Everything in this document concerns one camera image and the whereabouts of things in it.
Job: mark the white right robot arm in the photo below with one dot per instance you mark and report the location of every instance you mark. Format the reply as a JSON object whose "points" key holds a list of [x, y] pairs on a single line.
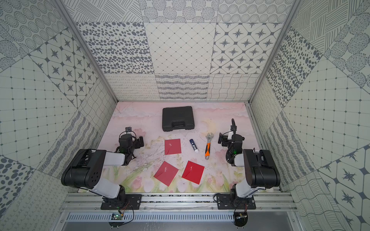
{"points": [[261, 172]]}

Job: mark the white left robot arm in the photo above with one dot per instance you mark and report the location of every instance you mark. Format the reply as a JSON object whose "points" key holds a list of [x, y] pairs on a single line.
{"points": [[85, 169]]}

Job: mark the red envelope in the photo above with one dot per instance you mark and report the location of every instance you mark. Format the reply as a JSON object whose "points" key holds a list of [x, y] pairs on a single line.
{"points": [[173, 147], [193, 172], [166, 173]]}

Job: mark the white blue glue stick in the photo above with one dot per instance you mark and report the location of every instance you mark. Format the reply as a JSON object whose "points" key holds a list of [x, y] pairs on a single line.
{"points": [[194, 146]]}

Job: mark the black plastic tool case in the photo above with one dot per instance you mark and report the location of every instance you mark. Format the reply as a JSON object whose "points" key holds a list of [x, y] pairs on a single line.
{"points": [[178, 118]]}

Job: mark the left green circuit board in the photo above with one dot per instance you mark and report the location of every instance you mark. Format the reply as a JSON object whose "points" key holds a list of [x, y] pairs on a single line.
{"points": [[116, 220]]}

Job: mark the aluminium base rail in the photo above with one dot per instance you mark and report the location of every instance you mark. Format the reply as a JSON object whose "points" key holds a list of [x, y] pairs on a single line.
{"points": [[262, 201]]}

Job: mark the right round circuit board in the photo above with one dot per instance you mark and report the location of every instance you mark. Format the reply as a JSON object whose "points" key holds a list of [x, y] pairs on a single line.
{"points": [[240, 219]]}

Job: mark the silver adjustable wrench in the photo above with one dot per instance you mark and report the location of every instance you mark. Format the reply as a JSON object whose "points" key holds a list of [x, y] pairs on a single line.
{"points": [[209, 138]]}

